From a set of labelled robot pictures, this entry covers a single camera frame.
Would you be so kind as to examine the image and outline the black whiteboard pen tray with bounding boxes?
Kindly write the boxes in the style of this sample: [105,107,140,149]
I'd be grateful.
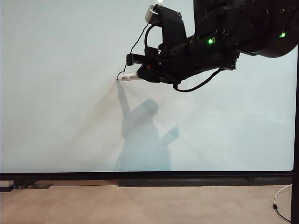
[118,177,249,188]

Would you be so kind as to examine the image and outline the thin white cable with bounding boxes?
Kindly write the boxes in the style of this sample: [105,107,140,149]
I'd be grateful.
[271,183,292,205]

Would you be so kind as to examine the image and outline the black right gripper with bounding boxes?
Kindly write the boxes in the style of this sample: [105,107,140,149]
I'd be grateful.
[126,36,197,85]

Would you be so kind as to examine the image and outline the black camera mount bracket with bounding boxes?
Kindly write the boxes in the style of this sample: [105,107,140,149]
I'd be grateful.
[159,5,188,47]

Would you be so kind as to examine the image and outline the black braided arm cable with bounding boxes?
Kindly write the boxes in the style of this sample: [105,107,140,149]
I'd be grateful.
[172,67,222,93]

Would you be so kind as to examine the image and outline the dark glass door frame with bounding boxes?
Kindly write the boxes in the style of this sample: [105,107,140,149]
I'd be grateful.
[248,176,292,187]

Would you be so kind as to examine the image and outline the thin black floor cable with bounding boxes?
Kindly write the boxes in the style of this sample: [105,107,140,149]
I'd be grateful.
[272,203,292,221]

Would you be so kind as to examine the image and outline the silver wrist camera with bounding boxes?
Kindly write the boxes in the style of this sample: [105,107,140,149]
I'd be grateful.
[145,4,164,25]

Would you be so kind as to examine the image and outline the black whiteboard stand foot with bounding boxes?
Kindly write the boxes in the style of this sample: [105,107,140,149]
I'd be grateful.
[0,179,17,193]

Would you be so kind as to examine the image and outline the white marker pen black cap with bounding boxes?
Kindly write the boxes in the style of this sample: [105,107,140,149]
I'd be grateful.
[116,73,141,82]

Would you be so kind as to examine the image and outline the thick black camera cable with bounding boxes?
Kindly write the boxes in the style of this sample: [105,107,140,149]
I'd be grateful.
[144,24,160,50]

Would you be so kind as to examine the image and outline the white glass whiteboard black frame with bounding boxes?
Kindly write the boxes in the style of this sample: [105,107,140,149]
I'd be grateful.
[0,0,299,181]

